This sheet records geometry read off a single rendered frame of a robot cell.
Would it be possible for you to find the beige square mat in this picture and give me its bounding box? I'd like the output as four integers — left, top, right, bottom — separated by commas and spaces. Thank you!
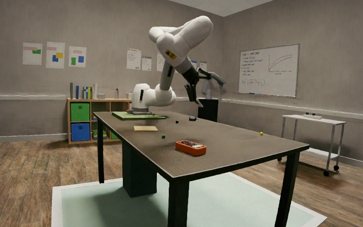
134, 126, 158, 131

